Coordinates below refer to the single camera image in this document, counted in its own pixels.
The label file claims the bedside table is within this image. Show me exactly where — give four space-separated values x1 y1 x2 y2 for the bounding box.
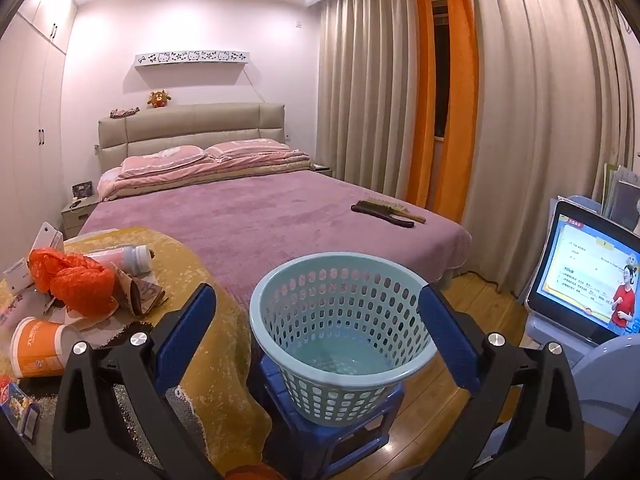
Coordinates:
61 195 100 238

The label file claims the wooden handled bed brush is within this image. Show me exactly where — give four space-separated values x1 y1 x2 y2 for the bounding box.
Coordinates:
363 198 426 224

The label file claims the orange soy milk cup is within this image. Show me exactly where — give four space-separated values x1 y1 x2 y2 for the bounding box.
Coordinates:
10 316 81 378

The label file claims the yellow panda rug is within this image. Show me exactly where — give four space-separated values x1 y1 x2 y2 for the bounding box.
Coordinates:
64 226 271 477

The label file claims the tablet screen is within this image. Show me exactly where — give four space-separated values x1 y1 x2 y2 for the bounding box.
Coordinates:
525 200 639 344

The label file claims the beige padded headboard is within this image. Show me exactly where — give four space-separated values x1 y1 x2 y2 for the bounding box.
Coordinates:
98 103 285 172

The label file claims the beige curtain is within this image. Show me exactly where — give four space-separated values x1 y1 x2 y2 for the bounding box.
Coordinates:
316 0 419 198
463 0 636 294

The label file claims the pink pillow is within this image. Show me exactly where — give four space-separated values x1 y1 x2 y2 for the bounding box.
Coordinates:
204 139 291 159
118 145 207 179

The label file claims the orange plush toy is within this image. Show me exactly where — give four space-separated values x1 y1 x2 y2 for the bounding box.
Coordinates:
146 90 171 108

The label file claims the colourful snack packet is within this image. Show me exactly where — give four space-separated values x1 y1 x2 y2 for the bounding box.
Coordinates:
0 375 40 443

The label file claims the white wall shelf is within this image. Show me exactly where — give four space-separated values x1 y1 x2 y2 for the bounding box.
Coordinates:
134 50 250 67

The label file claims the bed with purple cover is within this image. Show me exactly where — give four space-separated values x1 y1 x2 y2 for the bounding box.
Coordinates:
82 169 472 308

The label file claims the brown paper sleeve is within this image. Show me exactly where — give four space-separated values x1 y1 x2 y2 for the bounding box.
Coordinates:
114 266 166 318

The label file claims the blue plastic stool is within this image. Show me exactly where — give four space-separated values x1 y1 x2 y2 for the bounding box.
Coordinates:
260 356 405 479

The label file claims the folded pink striped quilt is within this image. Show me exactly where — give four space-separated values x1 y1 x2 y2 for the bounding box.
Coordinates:
96 150 311 202

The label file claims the beige left curtain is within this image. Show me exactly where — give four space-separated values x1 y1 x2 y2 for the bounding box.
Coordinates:
316 0 419 198

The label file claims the pink pillow right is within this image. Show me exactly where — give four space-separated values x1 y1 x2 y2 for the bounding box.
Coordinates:
204 139 291 159

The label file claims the light blue plastic basket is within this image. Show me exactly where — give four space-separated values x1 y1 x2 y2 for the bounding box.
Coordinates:
250 252 437 427

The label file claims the orange curtain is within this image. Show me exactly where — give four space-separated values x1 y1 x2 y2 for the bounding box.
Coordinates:
407 0 480 222

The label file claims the orange plastic bag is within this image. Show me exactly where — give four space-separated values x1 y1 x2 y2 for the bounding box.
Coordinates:
27 248 117 318

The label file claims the beige right curtain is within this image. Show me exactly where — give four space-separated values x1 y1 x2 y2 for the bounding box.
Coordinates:
463 0 636 294

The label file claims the picture frame on nightstand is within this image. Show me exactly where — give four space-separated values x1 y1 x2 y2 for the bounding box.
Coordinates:
72 181 93 200

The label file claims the dark item on headboard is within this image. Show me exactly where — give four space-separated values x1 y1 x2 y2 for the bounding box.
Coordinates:
110 106 140 119

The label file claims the pink pillow left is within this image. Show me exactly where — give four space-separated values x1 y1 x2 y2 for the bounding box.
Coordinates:
118 145 207 179

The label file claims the white wardrobe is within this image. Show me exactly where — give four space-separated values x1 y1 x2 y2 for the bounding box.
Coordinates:
1 0 76 269

